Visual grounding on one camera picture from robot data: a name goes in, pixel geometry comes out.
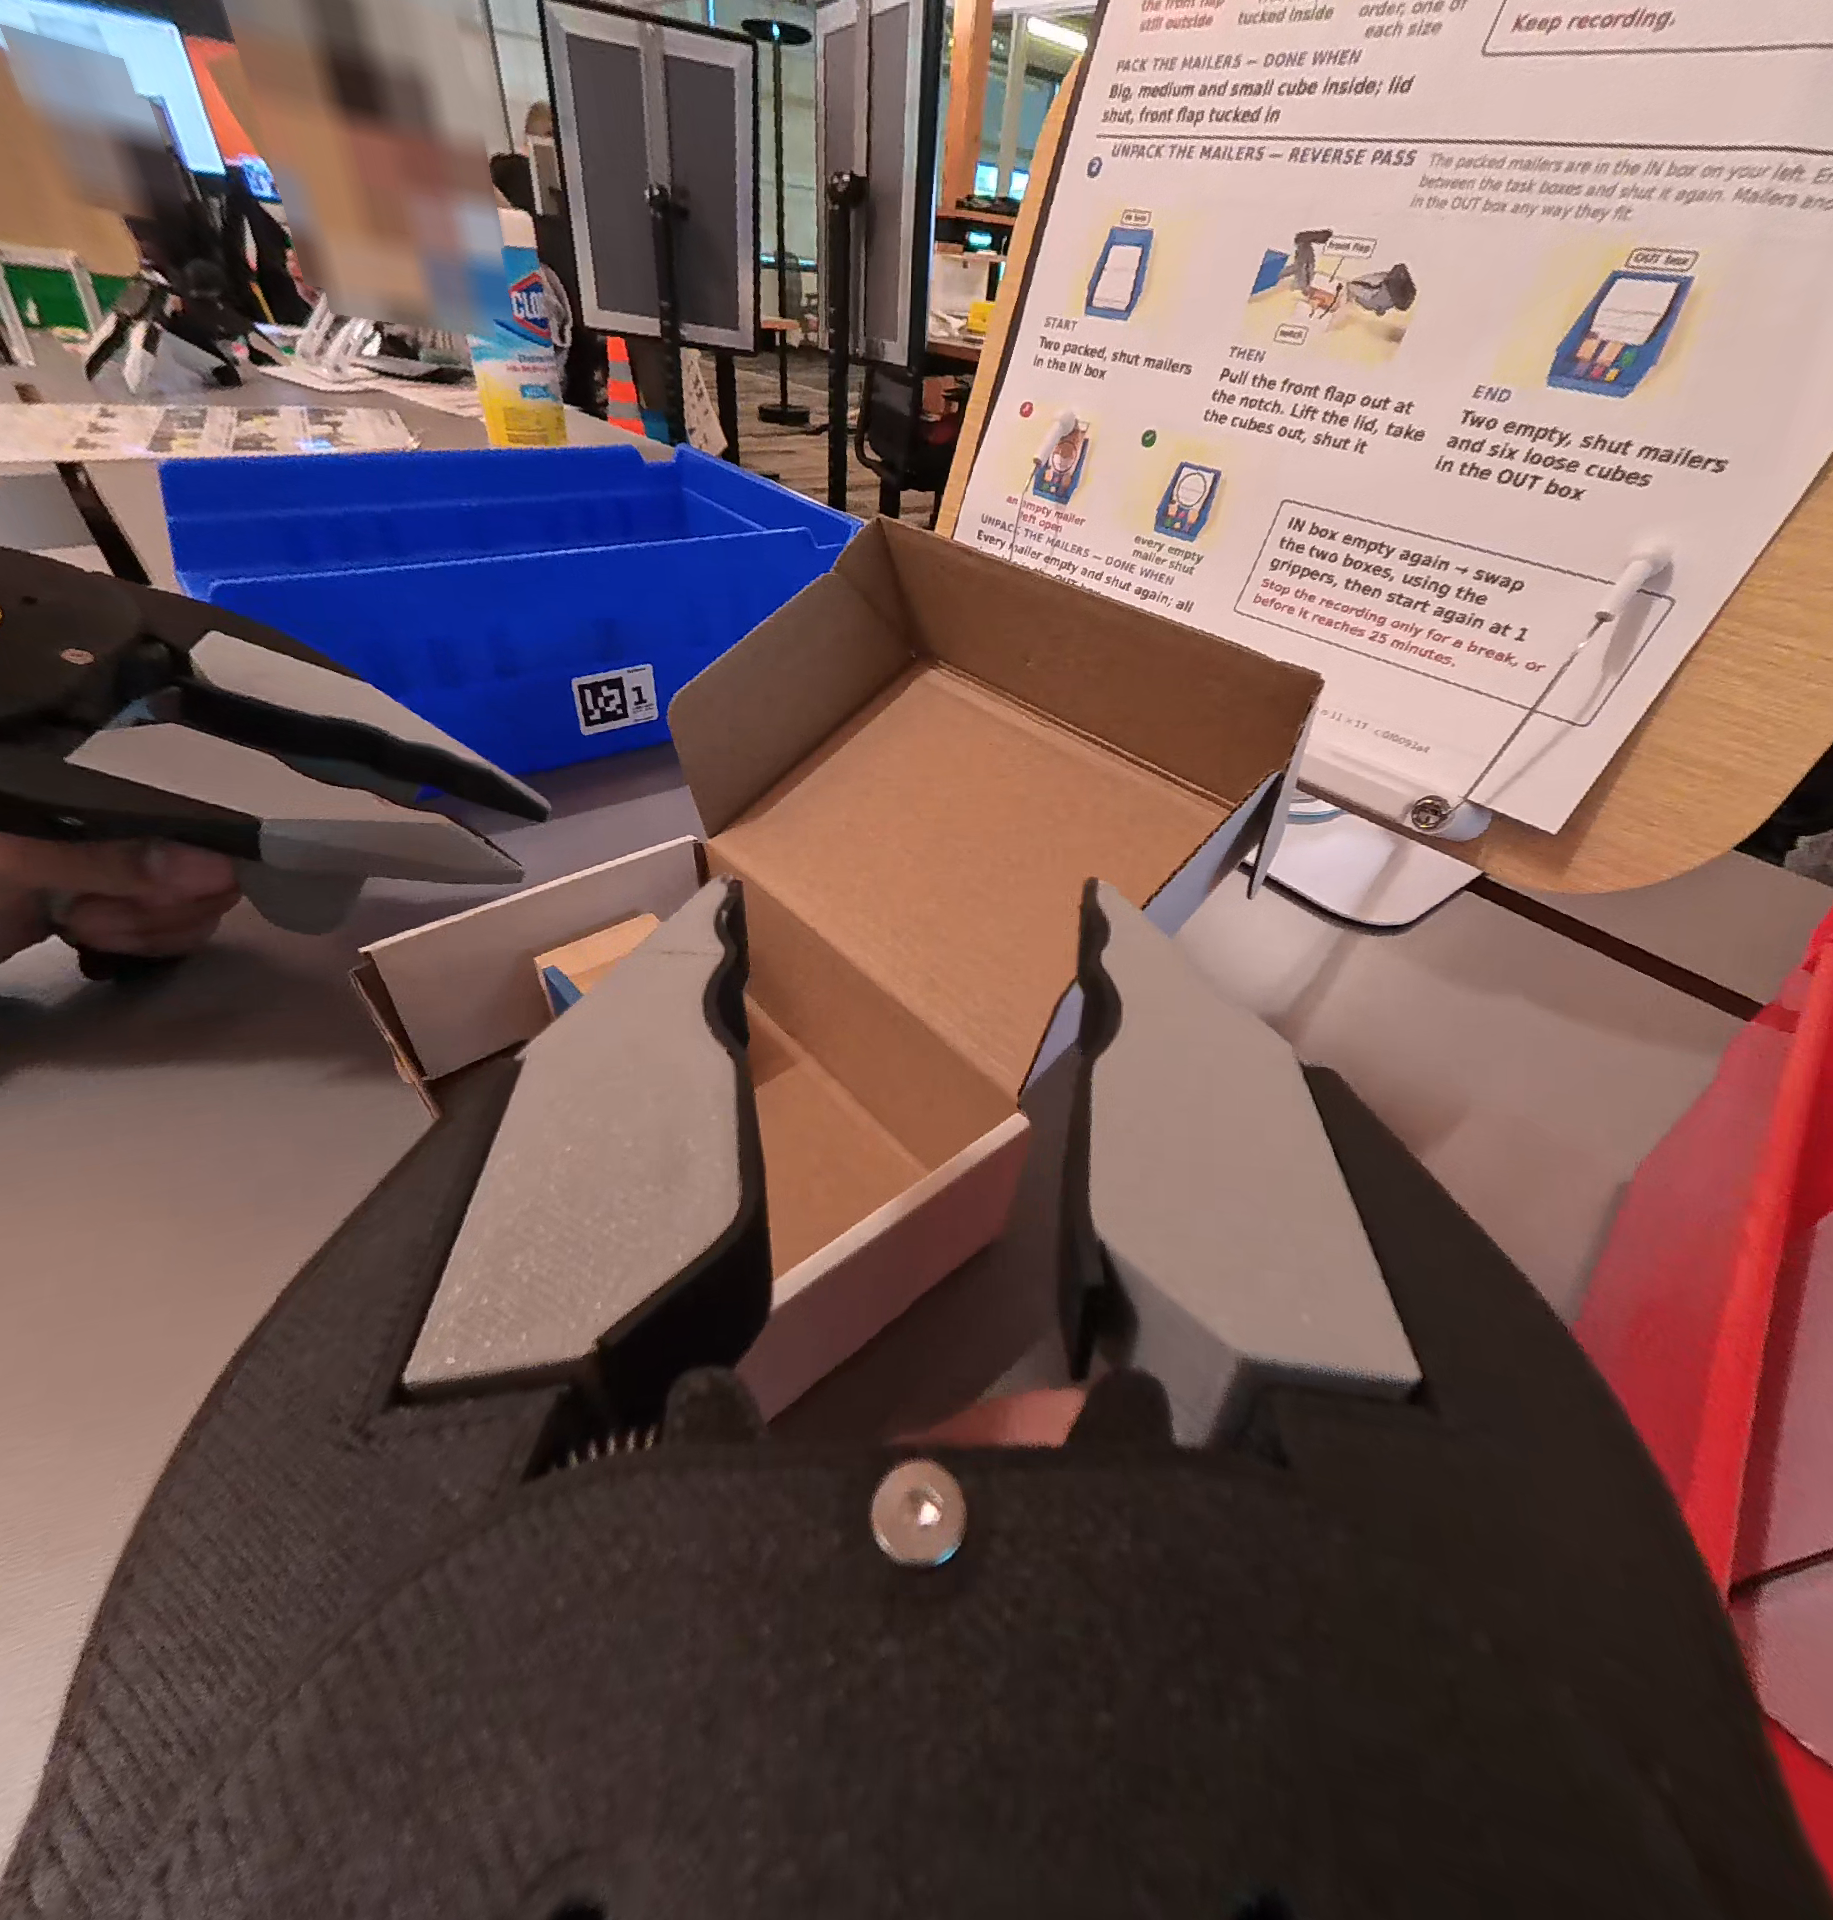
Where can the blue plastic bin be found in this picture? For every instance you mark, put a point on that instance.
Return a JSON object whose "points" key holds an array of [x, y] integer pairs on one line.
{"points": [[480, 600]]}

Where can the printed desk sheet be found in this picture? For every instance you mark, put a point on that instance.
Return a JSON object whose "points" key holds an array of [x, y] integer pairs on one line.
{"points": [[180, 432]]}

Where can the lit computer screen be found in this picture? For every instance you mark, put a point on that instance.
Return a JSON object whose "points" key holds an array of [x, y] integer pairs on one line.
{"points": [[180, 75]]}

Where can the printed instruction sheet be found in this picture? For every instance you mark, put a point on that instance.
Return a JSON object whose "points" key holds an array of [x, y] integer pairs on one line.
{"points": [[1456, 495]]}

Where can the person's left hand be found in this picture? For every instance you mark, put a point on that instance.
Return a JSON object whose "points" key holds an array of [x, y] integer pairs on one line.
{"points": [[105, 901]]}

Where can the large wooden cube blue face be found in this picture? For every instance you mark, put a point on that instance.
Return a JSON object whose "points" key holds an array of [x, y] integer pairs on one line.
{"points": [[600, 953]]}

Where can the framed monitor on stand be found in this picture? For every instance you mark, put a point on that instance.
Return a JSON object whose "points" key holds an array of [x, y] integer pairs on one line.
{"points": [[885, 150], [616, 181]]}

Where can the white wipes canister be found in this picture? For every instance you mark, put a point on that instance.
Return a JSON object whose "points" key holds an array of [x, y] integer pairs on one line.
{"points": [[524, 376]]}

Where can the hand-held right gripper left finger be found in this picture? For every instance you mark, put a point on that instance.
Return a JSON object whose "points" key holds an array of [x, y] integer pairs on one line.
{"points": [[600, 1200]]}

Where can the white cardboard mailer box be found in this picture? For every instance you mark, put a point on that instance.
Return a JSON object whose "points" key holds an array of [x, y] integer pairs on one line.
{"points": [[931, 840], [1823, 1425]]}

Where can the orange striped cone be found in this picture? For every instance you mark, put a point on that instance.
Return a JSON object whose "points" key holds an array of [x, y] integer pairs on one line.
{"points": [[624, 391]]}

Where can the black floor lamp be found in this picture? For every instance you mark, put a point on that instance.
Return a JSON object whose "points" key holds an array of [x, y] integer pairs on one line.
{"points": [[778, 31]]}

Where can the red plastic bin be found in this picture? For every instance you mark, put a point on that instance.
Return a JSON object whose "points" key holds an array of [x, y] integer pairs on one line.
{"points": [[1681, 1275]]}

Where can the instruction sheet on stand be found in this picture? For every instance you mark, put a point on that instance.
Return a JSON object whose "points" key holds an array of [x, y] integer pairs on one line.
{"points": [[1755, 751]]}

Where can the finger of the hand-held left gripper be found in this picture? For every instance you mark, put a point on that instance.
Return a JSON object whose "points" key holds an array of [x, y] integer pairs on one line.
{"points": [[346, 720], [330, 840]]}

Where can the green sign in holder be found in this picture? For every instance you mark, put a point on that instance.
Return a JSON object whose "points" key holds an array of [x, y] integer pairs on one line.
{"points": [[39, 293]]}

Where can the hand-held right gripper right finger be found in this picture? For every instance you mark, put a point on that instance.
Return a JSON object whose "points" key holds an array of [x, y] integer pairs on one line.
{"points": [[1246, 1200]]}

